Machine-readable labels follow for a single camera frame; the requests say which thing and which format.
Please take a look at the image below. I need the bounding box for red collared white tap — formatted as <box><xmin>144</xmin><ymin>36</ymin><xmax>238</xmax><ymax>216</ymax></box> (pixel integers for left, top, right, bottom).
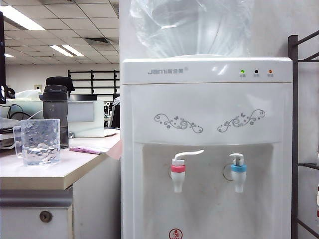
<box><xmin>170</xmin><ymin>149</ymin><xmax>205</xmax><ymax>194</ymax></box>

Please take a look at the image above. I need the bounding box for blue collared white tap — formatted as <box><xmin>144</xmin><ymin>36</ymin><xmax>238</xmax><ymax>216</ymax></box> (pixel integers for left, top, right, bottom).
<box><xmin>223</xmin><ymin>153</ymin><xmax>248</xmax><ymax>194</ymax></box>

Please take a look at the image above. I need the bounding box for clear dimpled plastic mug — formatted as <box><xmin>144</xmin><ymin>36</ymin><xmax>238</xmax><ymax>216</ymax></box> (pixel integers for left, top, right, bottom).
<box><xmin>12</xmin><ymin>118</ymin><xmax>62</xmax><ymax>167</ymax></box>

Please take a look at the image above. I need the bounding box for black office chair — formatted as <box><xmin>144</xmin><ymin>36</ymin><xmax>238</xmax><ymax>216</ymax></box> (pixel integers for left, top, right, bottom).
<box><xmin>46</xmin><ymin>76</ymin><xmax>76</xmax><ymax>93</ymax></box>

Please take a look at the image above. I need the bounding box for white water dispenser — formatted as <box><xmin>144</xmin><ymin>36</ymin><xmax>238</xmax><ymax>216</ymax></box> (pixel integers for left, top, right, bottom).
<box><xmin>120</xmin><ymin>56</ymin><xmax>294</xmax><ymax>239</ymax></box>

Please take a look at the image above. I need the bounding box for slim black monitor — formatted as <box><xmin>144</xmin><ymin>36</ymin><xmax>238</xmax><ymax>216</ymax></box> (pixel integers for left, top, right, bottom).
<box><xmin>69</xmin><ymin>94</ymin><xmax>98</xmax><ymax>101</ymax></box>

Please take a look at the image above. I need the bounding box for dark grey water bottle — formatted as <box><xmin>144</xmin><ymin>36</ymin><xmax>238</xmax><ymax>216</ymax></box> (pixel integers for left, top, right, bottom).
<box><xmin>41</xmin><ymin>84</ymin><xmax>70</xmax><ymax>149</ymax></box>

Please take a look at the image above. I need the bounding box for white plastic bag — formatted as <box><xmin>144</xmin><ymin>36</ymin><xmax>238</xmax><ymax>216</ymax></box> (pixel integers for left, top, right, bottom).
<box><xmin>14</xmin><ymin>89</ymin><xmax>43</xmax><ymax>101</ymax></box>

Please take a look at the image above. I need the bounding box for clear bagged water jug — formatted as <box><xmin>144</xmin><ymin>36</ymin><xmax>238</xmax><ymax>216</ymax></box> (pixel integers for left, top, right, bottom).
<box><xmin>129</xmin><ymin>0</ymin><xmax>254</xmax><ymax>58</ymax></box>

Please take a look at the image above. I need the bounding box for ceiling air vent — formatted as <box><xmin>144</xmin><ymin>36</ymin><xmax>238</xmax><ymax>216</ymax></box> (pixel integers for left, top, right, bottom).
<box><xmin>84</xmin><ymin>37</ymin><xmax>111</xmax><ymax>45</ymax></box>

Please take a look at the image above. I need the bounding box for long ceiling light panel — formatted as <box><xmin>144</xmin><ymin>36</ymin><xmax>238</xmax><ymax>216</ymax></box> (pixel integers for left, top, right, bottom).
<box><xmin>0</xmin><ymin>4</ymin><xmax>46</xmax><ymax>31</ymax></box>

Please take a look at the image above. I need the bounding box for frosted glass desk divider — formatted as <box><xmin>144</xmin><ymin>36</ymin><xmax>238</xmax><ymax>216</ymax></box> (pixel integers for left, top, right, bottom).
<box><xmin>0</xmin><ymin>99</ymin><xmax>44</xmax><ymax>120</ymax></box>

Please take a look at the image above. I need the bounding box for white desk cabinet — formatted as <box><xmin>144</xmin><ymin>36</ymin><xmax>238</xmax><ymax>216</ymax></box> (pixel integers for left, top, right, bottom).
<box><xmin>0</xmin><ymin>133</ymin><xmax>123</xmax><ymax>239</ymax></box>

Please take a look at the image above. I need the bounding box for white desk partition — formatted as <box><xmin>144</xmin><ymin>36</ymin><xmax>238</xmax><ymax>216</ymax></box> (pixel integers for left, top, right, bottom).
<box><xmin>67</xmin><ymin>100</ymin><xmax>105</xmax><ymax>138</ymax></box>

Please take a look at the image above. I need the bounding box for pink cloth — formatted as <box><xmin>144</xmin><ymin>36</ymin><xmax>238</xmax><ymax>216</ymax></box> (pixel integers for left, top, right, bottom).
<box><xmin>69</xmin><ymin>145</ymin><xmax>110</xmax><ymax>155</ymax></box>

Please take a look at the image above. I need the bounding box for black computer monitor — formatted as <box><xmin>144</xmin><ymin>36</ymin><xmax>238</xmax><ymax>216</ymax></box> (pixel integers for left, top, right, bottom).
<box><xmin>0</xmin><ymin>11</ymin><xmax>6</xmax><ymax>105</ymax></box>

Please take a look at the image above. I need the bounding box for dark jacket on chair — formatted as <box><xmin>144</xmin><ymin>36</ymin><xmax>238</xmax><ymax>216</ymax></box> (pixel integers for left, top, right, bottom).
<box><xmin>110</xmin><ymin>96</ymin><xmax>122</xmax><ymax>129</ymax></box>

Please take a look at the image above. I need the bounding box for round metal drawer lock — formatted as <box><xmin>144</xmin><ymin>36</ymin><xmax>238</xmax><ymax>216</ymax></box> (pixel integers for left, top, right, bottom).
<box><xmin>39</xmin><ymin>210</ymin><xmax>53</xmax><ymax>223</ymax></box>

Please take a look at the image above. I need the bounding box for black wall shelf rack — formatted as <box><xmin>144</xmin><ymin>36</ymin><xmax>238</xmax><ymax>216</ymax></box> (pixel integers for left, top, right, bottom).
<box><xmin>67</xmin><ymin>69</ymin><xmax>120</xmax><ymax>95</ymax></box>

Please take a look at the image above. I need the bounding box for grey laptop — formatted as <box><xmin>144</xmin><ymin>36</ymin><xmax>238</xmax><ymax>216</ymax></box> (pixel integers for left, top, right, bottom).
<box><xmin>0</xmin><ymin>117</ymin><xmax>22</xmax><ymax>132</ymax></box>

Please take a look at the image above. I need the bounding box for dark grey metal rack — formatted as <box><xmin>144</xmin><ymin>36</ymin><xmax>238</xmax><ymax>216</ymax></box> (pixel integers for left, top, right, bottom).
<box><xmin>288</xmin><ymin>29</ymin><xmax>319</xmax><ymax>239</ymax></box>

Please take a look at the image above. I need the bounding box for twin ceiling light panel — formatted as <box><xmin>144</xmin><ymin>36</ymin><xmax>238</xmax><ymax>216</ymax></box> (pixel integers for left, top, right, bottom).
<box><xmin>49</xmin><ymin>44</ymin><xmax>85</xmax><ymax>57</ymax></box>

